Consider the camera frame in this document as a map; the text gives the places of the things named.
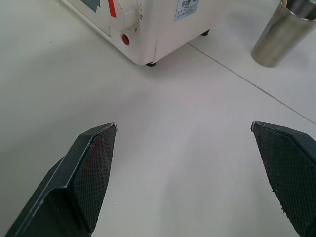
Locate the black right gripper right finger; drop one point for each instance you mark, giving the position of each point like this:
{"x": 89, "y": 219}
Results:
{"x": 288, "y": 168}

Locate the white timer dial knob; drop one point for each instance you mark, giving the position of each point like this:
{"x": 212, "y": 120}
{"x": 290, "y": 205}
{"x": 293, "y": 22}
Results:
{"x": 127, "y": 13}

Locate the stainless steel cup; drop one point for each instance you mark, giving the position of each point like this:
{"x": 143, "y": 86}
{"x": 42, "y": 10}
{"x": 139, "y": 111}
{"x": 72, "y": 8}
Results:
{"x": 281, "y": 34}

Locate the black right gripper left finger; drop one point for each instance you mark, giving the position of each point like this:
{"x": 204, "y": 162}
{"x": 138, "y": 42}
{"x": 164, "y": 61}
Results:
{"x": 81, "y": 177}

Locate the white toaster oven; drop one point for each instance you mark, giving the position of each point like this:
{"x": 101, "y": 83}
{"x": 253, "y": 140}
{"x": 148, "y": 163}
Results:
{"x": 158, "y": 27}

